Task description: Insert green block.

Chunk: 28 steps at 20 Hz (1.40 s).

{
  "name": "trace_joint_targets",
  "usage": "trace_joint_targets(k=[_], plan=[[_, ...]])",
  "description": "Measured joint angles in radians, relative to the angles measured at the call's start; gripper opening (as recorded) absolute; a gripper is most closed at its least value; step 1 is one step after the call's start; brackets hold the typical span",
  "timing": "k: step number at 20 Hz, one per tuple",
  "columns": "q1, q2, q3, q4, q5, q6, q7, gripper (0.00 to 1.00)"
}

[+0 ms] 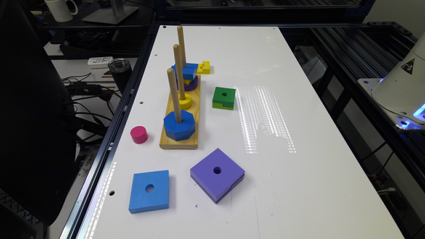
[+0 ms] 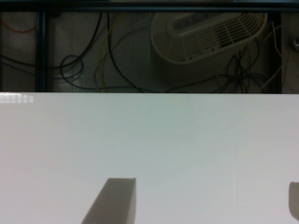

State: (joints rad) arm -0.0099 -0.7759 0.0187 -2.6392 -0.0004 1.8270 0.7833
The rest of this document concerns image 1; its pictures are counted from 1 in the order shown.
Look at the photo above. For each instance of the green square block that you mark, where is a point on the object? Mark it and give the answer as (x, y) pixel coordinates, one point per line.
(224, 98)

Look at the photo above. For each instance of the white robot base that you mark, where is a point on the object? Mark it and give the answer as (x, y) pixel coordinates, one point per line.
(400, 94)

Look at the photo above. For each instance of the blue octagon block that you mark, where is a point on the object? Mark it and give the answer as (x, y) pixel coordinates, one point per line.
(179, 131)

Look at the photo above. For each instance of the small yellow notched block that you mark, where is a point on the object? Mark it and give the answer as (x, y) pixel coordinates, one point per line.
(204, 68)

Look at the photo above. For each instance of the small blue square block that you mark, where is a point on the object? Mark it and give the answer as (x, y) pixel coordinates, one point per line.
(190, 71)

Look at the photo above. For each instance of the large purple square block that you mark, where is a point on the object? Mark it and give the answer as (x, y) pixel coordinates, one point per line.
(217, 174)

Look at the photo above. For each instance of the pink cylinder block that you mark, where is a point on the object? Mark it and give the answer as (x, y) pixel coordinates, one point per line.
(139, 134)

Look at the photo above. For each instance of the large blue square block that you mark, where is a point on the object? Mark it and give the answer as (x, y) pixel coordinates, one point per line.
(149, 191)

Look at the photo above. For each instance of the purple round disc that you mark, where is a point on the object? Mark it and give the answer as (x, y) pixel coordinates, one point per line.
(193, 84)

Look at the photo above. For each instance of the middle wooden peg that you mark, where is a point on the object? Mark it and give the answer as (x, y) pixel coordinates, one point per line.
(178, 65)

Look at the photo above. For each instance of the wooden peg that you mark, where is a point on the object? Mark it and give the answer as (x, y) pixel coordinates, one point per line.
(180, 34)
(174, 94)
(178, 65)

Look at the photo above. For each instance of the wooden peg base board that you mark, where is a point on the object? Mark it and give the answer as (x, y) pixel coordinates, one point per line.
(192, 142)

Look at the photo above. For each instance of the front wooden peg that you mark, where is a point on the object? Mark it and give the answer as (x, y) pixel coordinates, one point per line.
(174, 94)

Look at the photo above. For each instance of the rear wooden peg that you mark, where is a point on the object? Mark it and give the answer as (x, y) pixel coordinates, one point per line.
(180, 34)

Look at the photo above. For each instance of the black tumbler cup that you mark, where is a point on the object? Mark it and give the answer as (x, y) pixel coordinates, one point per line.
(121, 71)

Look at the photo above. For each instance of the white remote device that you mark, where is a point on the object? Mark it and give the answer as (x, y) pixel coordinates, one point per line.
(99, 62)

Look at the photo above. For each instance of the silver monitor stand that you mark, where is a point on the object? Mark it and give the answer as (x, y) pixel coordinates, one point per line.
(114, 15)

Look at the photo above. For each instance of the black office chair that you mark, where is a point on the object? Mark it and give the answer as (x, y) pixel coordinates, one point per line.
(37, 145)

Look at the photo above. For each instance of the white mug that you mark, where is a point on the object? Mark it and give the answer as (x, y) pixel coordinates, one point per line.
(60, 10)

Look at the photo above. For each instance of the yellow ring block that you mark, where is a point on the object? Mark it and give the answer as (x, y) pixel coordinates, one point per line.
(186, 102)

